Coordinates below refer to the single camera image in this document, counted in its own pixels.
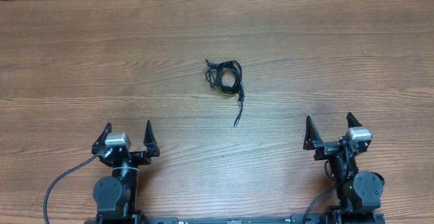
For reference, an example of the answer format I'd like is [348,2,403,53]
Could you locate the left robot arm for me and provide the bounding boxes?
[92,120,160,223]

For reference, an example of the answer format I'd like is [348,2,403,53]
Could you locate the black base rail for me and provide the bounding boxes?
[84,213,386,224]

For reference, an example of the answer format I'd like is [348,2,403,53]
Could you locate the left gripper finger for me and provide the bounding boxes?
[91,122,112,155]
[143,119,160,157]

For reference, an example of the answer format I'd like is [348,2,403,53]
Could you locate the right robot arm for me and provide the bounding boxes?
[301,112,385,223]

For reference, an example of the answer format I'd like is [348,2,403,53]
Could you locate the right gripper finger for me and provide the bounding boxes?
[346,112,362,128]
[303,115,322,150]

